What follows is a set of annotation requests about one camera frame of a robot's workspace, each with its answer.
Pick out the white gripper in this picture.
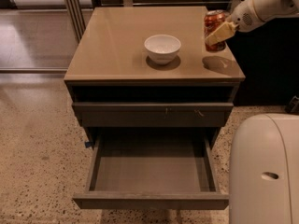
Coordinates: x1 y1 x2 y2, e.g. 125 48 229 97
205 0 262 46

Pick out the red coke can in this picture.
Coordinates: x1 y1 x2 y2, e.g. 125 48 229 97
204 10 226 52

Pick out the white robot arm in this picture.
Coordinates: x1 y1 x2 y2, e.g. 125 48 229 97
205 0 299 224

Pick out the grey drawer cabinet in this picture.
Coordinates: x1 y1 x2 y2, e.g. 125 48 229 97
63 6 246 211

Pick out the closed grey top drawer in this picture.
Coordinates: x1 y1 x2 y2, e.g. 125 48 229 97
72 102 233 127

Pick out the open grey middle drawer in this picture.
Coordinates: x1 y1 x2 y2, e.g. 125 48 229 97
73 137 229 210

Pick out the white ceramic bowl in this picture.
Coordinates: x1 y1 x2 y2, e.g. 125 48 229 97
144 35 181 64

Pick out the dark object on floor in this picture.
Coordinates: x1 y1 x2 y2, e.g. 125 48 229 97
285 96 299 113

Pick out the blue tape piece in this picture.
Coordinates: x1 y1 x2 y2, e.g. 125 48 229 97
84 141 92 148

